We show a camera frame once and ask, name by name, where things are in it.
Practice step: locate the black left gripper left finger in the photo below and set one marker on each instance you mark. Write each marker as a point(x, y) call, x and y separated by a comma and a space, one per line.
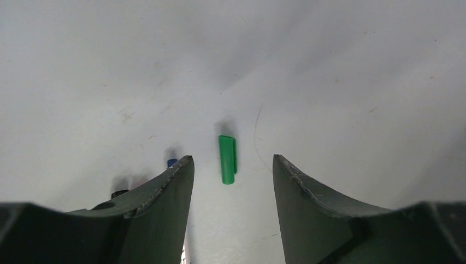
point(144, 225)

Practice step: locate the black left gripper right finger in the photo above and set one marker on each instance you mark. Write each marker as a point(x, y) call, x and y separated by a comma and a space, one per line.
point(321, 225)

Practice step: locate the green marker cap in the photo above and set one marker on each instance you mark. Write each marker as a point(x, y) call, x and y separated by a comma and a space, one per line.
point(228, 159)

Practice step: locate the black capped white marker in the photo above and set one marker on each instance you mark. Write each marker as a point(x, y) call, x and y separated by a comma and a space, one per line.
point(118, 193)

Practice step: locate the blue capped white marker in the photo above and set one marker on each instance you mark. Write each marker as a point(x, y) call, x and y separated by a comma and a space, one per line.
point(171, 162)

